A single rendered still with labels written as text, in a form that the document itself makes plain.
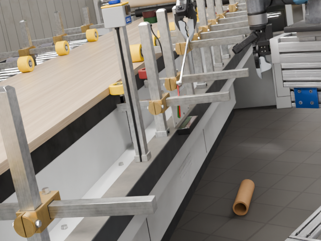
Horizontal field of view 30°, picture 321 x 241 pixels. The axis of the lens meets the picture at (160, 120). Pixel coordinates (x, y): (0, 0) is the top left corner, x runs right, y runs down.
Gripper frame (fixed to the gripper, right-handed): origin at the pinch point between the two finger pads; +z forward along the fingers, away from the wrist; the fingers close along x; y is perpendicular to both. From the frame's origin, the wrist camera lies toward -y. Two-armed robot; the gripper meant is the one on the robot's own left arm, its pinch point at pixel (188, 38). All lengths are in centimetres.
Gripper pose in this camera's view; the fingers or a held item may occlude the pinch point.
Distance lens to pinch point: 245.8
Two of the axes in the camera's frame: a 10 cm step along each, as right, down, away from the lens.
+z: 1.7, 9.5, 2.5
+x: -9.5, 0.9, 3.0
